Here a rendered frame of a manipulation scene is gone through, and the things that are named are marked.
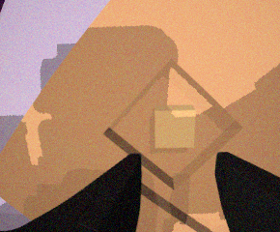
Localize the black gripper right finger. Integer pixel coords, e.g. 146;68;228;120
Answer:
214;151;280;232

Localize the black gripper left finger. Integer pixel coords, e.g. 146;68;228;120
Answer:
4;154;143;232

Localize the tan block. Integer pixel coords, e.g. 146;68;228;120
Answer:
155;105;195;147

